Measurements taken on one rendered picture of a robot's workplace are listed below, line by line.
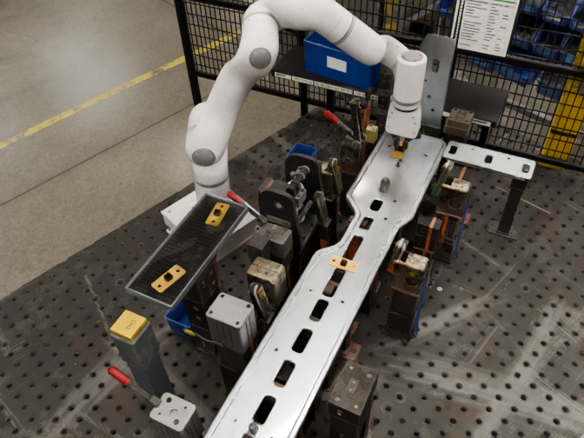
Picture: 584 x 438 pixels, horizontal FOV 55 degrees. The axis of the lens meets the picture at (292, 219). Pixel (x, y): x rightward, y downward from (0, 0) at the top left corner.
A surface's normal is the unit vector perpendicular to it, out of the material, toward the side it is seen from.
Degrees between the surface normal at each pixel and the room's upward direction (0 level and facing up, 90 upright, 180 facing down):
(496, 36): 90
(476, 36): 90
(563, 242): 0
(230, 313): 0
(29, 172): 0
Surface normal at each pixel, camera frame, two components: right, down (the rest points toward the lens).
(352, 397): -0.04, -0.69
